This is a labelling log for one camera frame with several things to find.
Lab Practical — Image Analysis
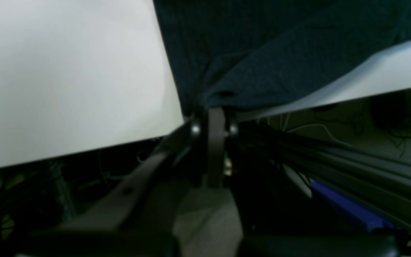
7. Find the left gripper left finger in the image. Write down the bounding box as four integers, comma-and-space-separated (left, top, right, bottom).
16, 108, 227, 257

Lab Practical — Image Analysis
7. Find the black aluminium frame rail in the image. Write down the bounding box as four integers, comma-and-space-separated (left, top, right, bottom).
239, 122, 411, 232

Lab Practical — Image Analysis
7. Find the blue panel overhead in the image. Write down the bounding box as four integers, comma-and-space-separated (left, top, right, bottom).
310, 181, 399, 232

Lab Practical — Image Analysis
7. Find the black long-sleeve t-shirt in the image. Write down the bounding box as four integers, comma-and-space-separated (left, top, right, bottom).
153, 0, 411, 116

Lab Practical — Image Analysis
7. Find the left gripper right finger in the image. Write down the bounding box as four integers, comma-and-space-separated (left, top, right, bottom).
225, 115, 400, 257

